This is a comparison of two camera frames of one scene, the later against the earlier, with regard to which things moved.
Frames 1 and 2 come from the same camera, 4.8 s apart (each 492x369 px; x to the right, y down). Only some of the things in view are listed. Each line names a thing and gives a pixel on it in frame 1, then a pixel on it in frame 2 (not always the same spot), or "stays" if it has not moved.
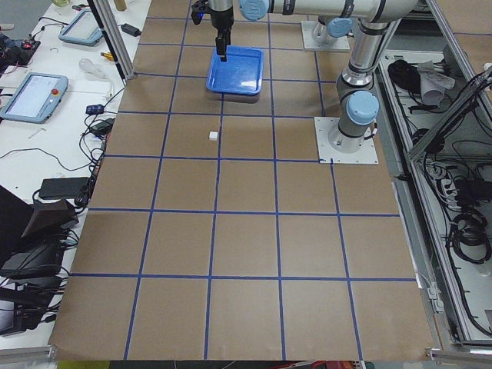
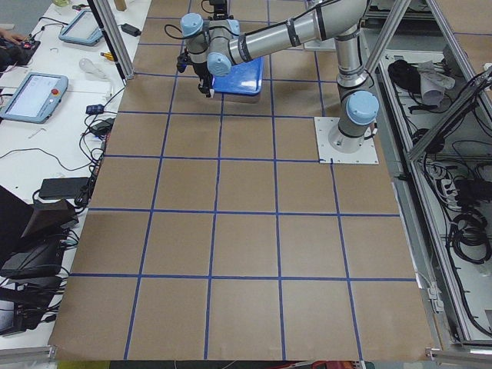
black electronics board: [14, 52] stays
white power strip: [450, 193] stays
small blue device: [94, 109] stays
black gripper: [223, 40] -> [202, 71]
